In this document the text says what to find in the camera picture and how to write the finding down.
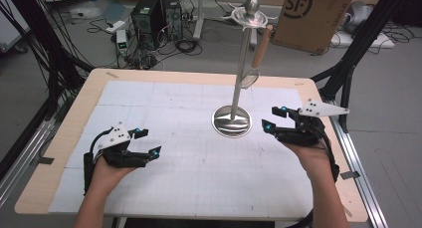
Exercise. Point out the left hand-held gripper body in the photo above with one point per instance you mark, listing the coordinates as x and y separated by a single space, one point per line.
114 138

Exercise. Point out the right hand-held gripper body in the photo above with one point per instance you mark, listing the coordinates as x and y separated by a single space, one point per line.
305 128

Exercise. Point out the steel utensil stand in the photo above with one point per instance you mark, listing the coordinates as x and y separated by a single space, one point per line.
239 88

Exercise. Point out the person's right hand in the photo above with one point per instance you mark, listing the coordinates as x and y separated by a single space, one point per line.
310 161

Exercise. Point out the person's left hand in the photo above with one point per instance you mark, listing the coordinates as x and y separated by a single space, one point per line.
107 176

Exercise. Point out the white grid mat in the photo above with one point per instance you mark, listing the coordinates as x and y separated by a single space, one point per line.
199 175

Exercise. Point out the light wooden table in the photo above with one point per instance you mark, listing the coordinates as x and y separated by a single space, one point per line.
66 121

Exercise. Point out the black tape piece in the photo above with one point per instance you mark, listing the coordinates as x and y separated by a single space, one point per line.
45 160
350 175

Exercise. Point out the small white device green display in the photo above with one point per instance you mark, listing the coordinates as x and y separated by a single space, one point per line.
121 42

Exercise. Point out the thin wooden stick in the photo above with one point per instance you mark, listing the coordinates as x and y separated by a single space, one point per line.
347 211

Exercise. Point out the large cardboard box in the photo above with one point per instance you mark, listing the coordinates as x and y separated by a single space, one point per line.
315 19

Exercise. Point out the white flat board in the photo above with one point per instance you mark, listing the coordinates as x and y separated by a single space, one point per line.
361 40

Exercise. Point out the white power strip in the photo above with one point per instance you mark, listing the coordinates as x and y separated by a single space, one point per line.
115 26

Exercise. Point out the black computer tower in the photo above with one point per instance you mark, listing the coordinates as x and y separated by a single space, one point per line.
147 22
173 17

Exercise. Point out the grey rounded object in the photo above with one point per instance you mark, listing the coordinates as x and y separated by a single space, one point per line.
360 14

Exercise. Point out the white stand pole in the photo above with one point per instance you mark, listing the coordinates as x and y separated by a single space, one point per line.
199 15

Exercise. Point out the aluminium rail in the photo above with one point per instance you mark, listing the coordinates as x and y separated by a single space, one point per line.
361 175
23 158

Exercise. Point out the black metal frame strut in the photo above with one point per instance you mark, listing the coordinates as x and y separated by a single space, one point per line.
358 45

